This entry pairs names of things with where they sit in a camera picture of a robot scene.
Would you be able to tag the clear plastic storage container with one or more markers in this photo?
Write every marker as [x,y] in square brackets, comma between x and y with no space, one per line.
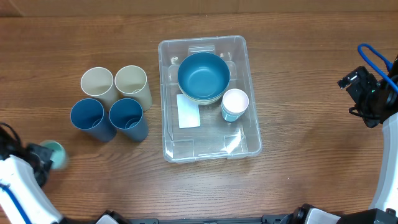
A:
[215,138]

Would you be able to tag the cream tall cup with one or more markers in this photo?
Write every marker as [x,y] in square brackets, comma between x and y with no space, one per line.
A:
[132,82]
[98,82]

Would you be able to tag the light blue small cup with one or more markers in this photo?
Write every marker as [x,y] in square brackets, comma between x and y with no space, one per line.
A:
[229,116]

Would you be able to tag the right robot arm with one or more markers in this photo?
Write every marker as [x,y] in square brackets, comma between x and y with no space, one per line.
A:
[386,192]

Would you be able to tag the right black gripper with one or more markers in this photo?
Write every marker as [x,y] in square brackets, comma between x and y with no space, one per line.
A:
[362,83]

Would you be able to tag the pink small cup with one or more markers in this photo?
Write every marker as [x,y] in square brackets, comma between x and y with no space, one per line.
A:
[235,101]

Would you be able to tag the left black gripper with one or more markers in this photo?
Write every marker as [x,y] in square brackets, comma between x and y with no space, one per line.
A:
[45,153]

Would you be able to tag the white label in container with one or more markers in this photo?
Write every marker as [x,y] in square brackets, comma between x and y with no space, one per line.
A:
[188,112]

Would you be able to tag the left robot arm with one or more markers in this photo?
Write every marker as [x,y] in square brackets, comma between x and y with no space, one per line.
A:
[24,171]

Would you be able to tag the cream bowl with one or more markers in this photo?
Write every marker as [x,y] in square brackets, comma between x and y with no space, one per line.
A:
[203,102]

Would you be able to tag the dark blue tall cup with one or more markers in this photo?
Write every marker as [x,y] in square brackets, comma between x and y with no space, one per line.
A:
[90,116]
[127,115]

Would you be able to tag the mint green small cup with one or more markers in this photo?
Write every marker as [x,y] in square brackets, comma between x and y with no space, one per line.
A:
[59,156]

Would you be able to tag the dark blue bowl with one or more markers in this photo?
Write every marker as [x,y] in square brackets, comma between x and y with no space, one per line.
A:
[203,75]

